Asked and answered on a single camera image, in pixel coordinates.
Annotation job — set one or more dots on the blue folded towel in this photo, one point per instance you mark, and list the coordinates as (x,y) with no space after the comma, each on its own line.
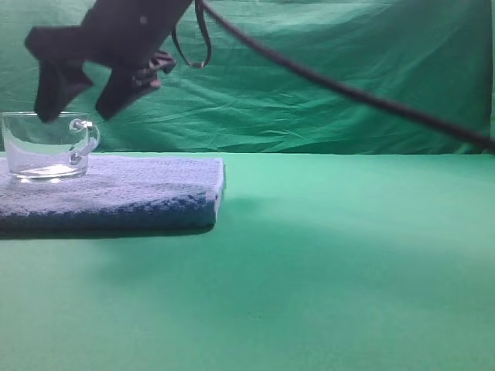
(119,193)

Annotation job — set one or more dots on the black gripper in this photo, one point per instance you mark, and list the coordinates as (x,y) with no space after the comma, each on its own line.
(122,35)

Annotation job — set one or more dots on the transparent glass cup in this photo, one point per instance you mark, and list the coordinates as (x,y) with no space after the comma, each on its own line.
(43,152)

